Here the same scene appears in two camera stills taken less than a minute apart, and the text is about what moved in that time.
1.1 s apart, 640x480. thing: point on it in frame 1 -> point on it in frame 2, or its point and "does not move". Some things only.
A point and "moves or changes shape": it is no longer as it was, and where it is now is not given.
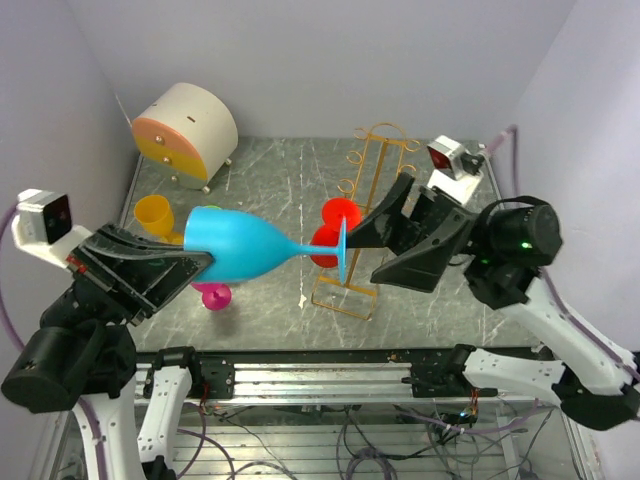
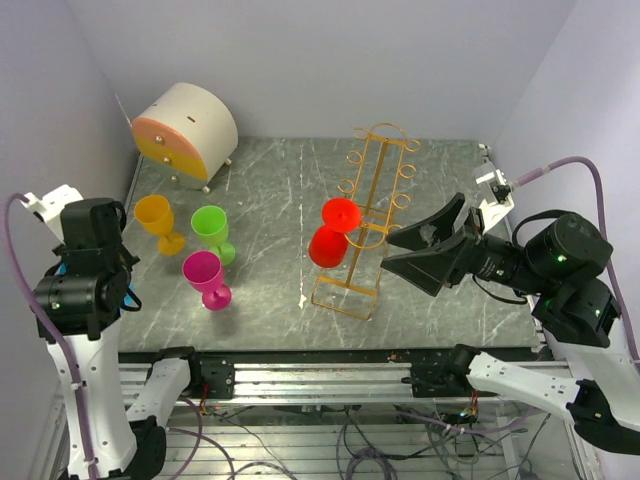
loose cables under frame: x=372 y=441 does not move
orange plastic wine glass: x=155 y=214 does not move
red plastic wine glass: x=328 y=231 does not move
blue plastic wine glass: x=244 y=246 moves or changes shape
